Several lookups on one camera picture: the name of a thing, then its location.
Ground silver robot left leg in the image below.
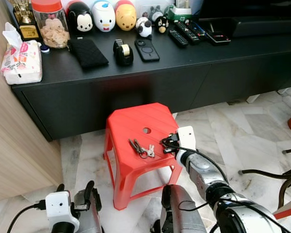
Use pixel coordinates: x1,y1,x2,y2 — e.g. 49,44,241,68
77,190,105,233

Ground silver robot leg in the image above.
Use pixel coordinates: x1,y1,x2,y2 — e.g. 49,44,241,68
77,190,105,233
160,184,208,233

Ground key bunch with silver key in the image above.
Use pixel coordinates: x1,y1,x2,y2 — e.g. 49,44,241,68
128,138,156,159

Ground red plastic stool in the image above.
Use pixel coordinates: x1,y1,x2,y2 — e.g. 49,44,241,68
103,102,183,211

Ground light wooden cabinet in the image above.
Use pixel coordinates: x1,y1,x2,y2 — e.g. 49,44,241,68
0,0,64,203

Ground silver robot right leg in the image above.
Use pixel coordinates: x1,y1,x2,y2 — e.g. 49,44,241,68
160,184,208,233

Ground black TV console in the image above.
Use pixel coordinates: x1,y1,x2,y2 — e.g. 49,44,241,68
12,19,291,142

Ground black smartphone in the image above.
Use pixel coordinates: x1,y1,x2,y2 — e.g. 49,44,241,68
134,38,161,62

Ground black tape dispenser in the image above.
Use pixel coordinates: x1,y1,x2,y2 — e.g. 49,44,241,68
113,39,134,67

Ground flat black device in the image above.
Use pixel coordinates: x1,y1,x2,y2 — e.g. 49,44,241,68
206,31,232,46

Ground small white black cow figure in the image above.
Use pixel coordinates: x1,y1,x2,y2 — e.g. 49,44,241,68
136,17,153,38

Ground small black animal figure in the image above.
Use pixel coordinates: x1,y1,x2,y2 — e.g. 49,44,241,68
152,11,169,33

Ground black quilted wallet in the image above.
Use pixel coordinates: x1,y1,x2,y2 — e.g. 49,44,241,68
68,37,109,68

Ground pink white tissue pack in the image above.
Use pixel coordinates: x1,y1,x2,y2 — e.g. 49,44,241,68
1,22,43,85

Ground green white desk gadget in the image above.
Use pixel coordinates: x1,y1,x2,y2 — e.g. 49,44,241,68
166,0,194,22

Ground yellow bear character figure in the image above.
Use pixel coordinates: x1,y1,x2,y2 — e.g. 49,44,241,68
114,0,137,31

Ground white duck character figure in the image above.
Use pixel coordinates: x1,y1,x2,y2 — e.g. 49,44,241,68
91,0,116,32

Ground black television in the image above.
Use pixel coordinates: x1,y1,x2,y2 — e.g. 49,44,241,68
196,0,291,38

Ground clear jar with red lid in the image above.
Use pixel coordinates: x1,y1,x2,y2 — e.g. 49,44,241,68
31,0,70,49

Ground black mouse character figure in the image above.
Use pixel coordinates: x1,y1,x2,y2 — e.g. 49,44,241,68
66,1,94,33

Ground gold trophy with blue ball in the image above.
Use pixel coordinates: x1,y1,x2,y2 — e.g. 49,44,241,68
10,0,41,40

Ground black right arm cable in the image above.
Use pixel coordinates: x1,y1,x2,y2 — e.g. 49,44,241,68
160,135,231,185

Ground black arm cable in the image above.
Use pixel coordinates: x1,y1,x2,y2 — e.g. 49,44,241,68
7,203,47,233
160,135,231,185

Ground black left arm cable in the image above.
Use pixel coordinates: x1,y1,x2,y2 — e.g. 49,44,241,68
7,203,47,233

